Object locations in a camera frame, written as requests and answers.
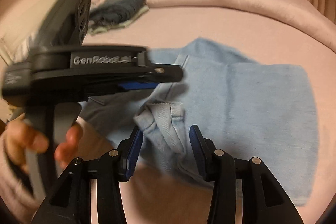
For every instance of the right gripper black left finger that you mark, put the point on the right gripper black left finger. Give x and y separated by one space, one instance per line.
69 200

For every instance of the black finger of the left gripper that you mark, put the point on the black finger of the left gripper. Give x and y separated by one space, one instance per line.
165 73
138 85

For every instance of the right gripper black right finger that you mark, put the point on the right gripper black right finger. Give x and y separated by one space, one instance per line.
264 199

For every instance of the light blue denim pants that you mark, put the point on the light blue denim pants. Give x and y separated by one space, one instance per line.
247 109

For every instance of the left hand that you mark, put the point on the left hand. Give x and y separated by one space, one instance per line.
19 137

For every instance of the dark navy folded garment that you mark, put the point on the dark navy folded garment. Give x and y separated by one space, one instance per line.
115 11

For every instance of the pink bed sheet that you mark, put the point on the pink bed sheet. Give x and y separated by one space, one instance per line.
150 197

